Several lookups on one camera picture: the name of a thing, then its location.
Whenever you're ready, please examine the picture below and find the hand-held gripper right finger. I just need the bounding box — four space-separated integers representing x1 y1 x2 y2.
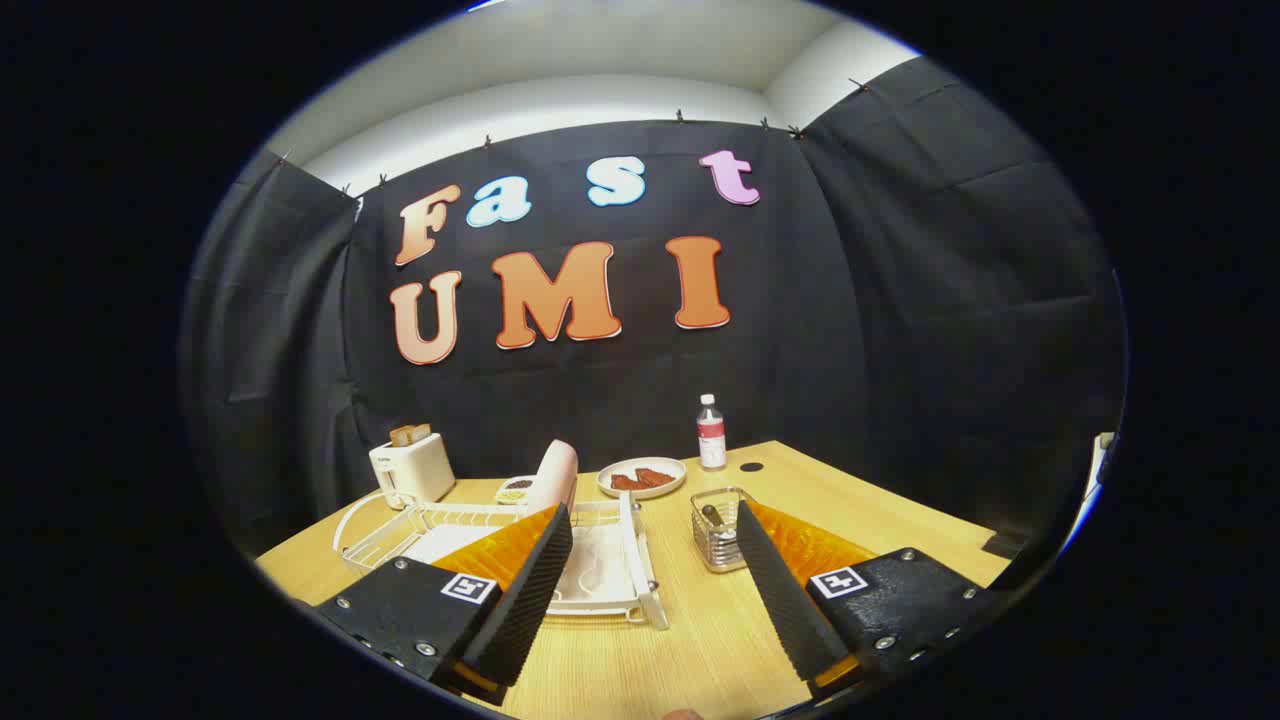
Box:
735 498 1006 701

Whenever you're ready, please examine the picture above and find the black backdrop cloth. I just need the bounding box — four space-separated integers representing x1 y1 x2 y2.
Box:
180 55 1129 561

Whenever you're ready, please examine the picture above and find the white plate with meat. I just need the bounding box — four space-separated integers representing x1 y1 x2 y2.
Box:
597 457 688 500

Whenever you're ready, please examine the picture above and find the clear bottle with red label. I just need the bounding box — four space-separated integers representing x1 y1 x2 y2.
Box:
696 394 728 471

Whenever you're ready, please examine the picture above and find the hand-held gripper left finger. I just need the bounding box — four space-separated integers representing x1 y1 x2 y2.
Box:
315 503 574 701

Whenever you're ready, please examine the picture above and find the pink plate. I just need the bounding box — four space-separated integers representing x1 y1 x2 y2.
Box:
527 440 579 516

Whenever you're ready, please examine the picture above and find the white toaster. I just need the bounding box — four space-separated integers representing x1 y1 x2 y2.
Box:
369 432 456 511

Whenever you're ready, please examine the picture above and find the metal wire basket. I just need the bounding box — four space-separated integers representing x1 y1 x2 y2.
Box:
690 487 751 573

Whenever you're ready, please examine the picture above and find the white wire dish rack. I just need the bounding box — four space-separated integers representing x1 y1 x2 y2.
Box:
333 488 669 631

